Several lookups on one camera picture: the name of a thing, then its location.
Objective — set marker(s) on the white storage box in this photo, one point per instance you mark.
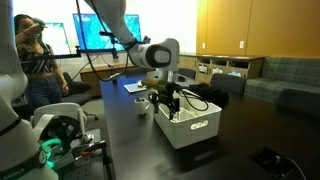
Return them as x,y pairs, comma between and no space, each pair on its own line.
205,125

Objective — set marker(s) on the dark grey chair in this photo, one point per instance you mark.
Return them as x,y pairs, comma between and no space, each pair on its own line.
228,82

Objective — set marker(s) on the person in striped top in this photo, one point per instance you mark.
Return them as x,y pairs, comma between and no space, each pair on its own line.
46,82

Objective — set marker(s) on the white mug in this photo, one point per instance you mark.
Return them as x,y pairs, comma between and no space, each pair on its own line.
141,105

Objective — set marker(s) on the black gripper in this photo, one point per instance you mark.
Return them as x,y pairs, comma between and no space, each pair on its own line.
164,95

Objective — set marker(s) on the white cloth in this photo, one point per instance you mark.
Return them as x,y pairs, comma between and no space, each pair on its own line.
183,115

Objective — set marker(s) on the table cable port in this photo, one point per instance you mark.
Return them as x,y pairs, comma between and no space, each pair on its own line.
278,165

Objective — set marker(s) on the black office chair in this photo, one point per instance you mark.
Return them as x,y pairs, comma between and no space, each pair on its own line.
78,91

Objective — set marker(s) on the black cloth pile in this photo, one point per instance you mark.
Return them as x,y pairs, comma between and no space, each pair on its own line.
210,94

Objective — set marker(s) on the wooden cabinet with shelves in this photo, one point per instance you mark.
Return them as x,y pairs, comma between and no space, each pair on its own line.
206,65

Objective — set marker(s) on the green plaid sofa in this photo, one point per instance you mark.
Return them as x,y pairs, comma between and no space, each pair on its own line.
288,82

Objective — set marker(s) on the wall monitor with blue screen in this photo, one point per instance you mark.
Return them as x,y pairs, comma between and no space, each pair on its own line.
89,28

